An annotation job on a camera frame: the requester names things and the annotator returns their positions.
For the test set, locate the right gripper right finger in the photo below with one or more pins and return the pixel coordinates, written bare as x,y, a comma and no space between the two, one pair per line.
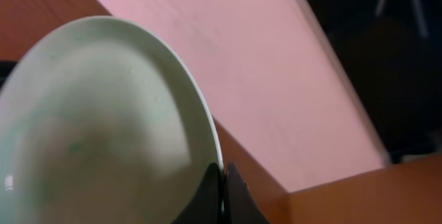
239,205

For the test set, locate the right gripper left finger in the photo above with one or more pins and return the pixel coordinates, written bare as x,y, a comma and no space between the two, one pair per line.
205,206

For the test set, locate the teal plate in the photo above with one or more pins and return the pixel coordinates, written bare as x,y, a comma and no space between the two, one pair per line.
102,122

